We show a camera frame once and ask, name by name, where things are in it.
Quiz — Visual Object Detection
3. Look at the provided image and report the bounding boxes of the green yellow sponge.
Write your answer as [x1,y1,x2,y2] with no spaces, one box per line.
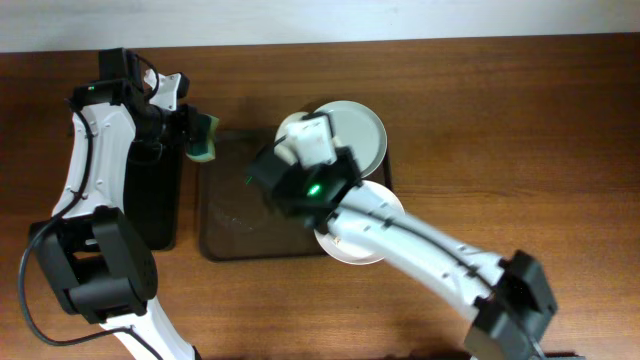
[185,114,219,163]

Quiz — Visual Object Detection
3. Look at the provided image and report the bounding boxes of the black rectangular tray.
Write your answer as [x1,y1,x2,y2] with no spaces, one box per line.
[124,142,182,251]

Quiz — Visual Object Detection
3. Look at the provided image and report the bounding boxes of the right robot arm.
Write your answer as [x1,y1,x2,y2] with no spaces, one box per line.
[247,146,558,360]

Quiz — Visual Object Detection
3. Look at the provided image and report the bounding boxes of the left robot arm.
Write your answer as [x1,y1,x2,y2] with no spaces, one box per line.
[17,48,200,359]

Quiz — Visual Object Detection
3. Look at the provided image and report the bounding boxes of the pale blue plate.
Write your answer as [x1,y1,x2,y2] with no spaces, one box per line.
[315,100,388,177]

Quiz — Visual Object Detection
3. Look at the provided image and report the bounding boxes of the brown plastic tray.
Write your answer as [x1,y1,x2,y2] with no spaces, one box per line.
[199,127,326,262]

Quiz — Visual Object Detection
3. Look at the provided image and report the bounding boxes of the white plate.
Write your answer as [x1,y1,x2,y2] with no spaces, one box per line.
[313,179,406,266]
[274,112,314,151]

